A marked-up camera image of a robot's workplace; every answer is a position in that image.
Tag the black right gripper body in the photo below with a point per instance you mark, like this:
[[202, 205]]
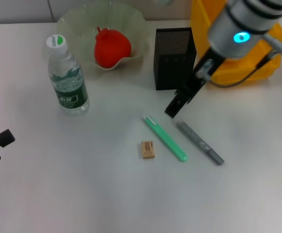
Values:
[[199, 82]]

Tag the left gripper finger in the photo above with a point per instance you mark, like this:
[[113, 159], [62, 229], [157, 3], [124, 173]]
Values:
[[0, 140]]

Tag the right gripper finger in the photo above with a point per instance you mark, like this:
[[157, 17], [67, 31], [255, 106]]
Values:
[[177, 106]]

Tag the green pen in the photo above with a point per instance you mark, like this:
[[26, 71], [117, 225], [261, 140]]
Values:
[[165, 138]]

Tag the gray marker pen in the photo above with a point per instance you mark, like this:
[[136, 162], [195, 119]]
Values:
[[199, 142]]

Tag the small tan eraser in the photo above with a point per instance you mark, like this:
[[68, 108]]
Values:
[[147, 150]]

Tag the clear green-label water bottle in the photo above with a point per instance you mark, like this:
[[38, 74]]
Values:
[[69, 85]]

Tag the orange fruit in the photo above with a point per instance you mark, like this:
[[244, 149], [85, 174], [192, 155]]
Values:
[[111, 48]]

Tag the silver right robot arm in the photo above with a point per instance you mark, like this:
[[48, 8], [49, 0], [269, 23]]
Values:
[[240, 24]]

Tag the black mesh pen holder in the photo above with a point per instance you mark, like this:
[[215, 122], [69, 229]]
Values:
[[173, 70]]

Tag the yellow plastic storage bin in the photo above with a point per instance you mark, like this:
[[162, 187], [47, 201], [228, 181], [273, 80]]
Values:
[[259, 68]]

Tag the pale green glass bowl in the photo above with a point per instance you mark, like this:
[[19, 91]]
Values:
[[82, 24]]

